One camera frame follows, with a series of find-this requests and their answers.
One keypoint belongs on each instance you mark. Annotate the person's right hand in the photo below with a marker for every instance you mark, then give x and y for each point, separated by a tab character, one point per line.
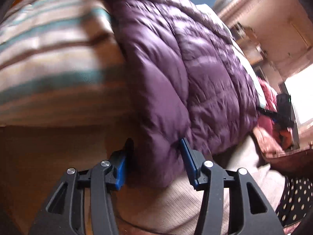
283	136

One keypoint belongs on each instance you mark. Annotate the cluttered wooden desk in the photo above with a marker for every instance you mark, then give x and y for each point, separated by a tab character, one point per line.
247	40

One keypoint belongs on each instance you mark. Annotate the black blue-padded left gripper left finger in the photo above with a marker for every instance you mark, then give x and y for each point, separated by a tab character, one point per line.
63	210

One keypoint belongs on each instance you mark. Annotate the striped bed sheet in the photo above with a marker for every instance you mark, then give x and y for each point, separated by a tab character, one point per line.
62	66

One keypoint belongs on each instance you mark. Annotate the black white polka-dot cloth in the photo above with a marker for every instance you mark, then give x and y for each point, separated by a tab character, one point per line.
296	201

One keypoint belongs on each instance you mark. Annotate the purple quilted down jacket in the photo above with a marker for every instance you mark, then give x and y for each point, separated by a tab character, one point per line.
185	81

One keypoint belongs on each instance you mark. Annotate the pink patterned curtain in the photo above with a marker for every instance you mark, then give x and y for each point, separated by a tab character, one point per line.
235	9

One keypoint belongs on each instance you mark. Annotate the pink garment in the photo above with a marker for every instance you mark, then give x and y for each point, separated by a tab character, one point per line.
263	131

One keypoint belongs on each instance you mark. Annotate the beige ribbed sweater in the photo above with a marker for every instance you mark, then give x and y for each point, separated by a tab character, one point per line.
175	209

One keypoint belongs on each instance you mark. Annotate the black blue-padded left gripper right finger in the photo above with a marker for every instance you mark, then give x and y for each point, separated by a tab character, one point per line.
228	194

